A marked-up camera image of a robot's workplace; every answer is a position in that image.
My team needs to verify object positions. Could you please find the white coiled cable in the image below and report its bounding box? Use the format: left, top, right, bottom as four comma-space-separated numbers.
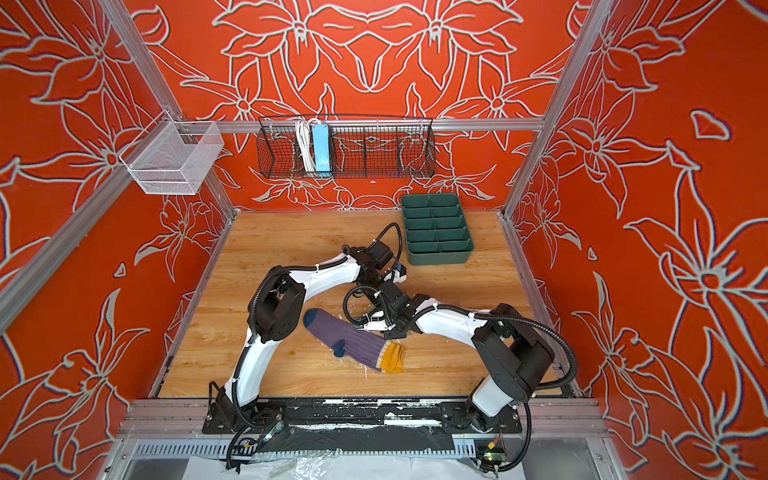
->
295, 119, 316, 174

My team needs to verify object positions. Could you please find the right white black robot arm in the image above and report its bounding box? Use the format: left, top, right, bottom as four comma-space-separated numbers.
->
330, 285, 579, 433

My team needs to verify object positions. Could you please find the clear plastic wall bin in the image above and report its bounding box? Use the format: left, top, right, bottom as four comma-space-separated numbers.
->
119, 120, 224, 196

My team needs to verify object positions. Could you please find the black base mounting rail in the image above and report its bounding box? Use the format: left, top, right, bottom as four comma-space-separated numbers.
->
202, 396, 523, 434

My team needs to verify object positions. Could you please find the light blue box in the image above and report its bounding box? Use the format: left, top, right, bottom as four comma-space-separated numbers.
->
312, 124, 331, 176

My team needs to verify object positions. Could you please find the green compartment tray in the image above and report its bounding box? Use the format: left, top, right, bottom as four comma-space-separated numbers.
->
401, 193, 474, 266

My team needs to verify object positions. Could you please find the purple sock with yellow cuff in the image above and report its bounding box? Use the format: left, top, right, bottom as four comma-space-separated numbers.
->
303, 308, 405, 374

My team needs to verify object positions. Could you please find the black wire wall basket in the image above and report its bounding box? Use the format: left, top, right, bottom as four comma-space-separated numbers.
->
256, 115, 437, 180

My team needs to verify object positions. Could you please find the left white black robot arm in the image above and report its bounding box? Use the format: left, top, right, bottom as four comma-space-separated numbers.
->
203, 222, 408, 434

